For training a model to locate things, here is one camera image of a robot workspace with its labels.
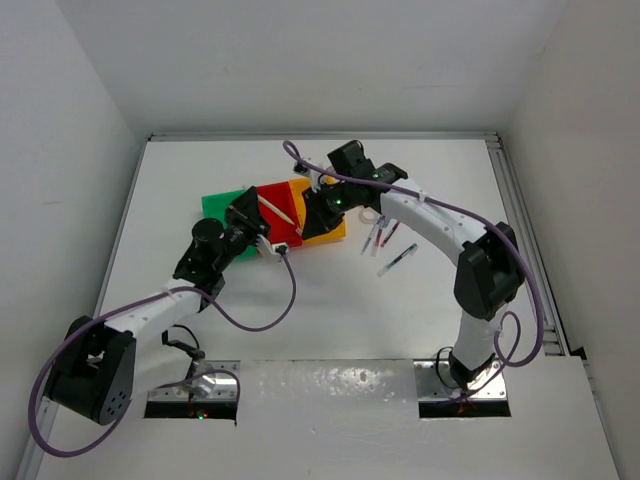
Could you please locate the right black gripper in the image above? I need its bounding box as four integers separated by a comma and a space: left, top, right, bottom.
302, 179, 357, 238

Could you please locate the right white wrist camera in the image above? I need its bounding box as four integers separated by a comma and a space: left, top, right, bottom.
293, 156, 332, 193

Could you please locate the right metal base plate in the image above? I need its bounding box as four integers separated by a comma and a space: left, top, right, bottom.
414, 359, 511, 402

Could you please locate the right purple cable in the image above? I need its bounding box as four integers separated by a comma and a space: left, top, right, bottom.
281, 139, 545, 401

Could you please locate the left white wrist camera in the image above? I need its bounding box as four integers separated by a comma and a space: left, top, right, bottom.
256, 235, 289, 262

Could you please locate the magenta ink pen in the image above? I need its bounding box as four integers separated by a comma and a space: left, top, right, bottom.
380, 221, 401, 248

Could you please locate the metal base plate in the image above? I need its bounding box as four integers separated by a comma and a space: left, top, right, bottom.
147, 360, 240, 403
414, 359, 511, 402

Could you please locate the small white tape roll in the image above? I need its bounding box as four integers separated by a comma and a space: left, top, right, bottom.
358, 207, 379, 225

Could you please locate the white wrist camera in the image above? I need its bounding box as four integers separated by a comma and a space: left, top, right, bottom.
293, 156, 332, 193
256, 235, 289, 262

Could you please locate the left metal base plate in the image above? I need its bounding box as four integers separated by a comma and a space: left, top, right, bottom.
147, 360, 240, 403

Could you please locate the purple cable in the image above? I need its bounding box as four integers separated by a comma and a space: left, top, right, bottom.
27, 249, 298, 458
281, 139, 545, 401

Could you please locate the yellow plastic bin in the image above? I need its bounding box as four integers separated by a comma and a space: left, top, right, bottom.
289, 178, 347, 245

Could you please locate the red plastic bin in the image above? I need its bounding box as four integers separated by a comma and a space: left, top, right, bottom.
256, 181, 303, 248

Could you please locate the green ink pen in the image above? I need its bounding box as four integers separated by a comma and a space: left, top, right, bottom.
376, 243, 419, 278

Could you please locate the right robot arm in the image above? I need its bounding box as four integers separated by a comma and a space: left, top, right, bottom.
294, 140, 524, 389

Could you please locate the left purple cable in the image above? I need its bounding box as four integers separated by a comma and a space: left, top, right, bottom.
27, 249, 298, 458

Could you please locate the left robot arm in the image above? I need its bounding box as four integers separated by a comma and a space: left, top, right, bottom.
44, 187, 270, 425

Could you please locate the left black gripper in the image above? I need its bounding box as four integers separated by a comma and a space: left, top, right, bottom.
213, 185, 270, 272

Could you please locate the green plastic bin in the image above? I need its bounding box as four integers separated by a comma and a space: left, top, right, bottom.
196, 187, 256, 270

